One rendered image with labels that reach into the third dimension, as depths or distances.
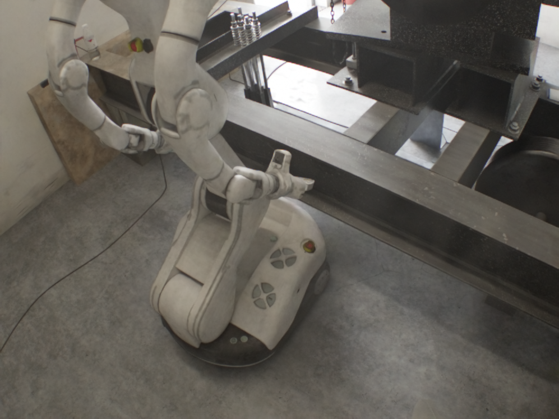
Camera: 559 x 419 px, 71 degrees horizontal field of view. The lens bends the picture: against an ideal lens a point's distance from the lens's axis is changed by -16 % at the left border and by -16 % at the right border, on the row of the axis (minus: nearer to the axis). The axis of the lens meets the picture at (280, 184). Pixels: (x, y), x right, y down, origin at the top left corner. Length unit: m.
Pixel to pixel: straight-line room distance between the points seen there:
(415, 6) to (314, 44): 1.12
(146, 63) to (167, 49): 0.31
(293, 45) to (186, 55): 1.72
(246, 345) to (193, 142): 0.89
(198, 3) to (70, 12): 0.46
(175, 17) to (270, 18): 1.59
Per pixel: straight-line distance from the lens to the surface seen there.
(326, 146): 1.49
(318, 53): 2.43
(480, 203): 1.34
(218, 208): 1.48
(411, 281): 1.94
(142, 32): 1.10
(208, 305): 1.46
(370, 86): 1.76
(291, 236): 1.62
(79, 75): 1.22
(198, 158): 0.94
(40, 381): 2.12
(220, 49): 2.18
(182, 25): 0.83
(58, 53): 1.21
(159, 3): 1.04
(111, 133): 1.35
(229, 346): 1.61
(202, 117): 0.87
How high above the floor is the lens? 1.60
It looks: 43 degrees down
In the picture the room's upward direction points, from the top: 10 degrees counter-clockwise
